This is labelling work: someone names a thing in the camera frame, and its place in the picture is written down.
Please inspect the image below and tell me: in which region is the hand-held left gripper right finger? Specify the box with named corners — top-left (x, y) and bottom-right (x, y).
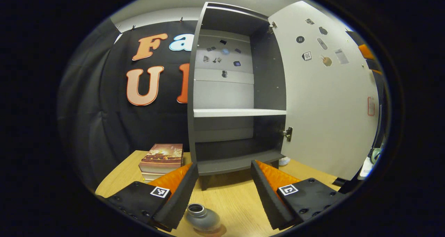
top-left (250, 160), bottom-right (348, 230)

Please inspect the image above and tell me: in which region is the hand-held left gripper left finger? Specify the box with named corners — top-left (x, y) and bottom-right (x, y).
top-left (106, 162), bottom-right (199, 230)

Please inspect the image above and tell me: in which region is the silver bottle with colourful label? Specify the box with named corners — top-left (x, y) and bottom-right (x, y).
top-left (184, 203), bottom-right (221, 232)

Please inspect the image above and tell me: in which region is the brown coaster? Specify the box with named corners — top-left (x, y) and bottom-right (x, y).
top-left (193, 225), bottom-right (228, 237)

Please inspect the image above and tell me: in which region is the white cabinet door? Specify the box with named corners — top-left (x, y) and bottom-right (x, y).
top-left (268, 1), bottom-right (379, 181)

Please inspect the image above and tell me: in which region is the book with fire cover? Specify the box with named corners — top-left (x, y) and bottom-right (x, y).
top-left (138, 143), bottom-right (184, 175)

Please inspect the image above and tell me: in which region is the teal round object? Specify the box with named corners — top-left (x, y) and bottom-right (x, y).
top-left (370, 147), bottom-right (383, 164)

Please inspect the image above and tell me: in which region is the white flat object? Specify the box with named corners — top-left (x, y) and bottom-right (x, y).
top-left (358, 157), bottom-right (374, 178)

